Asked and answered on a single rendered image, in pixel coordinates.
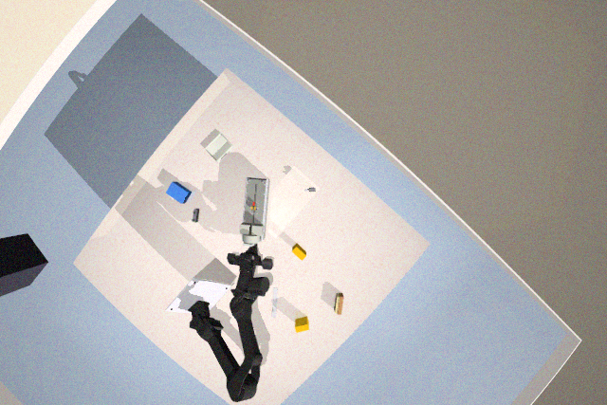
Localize blue box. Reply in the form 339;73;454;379
166;182;192;204

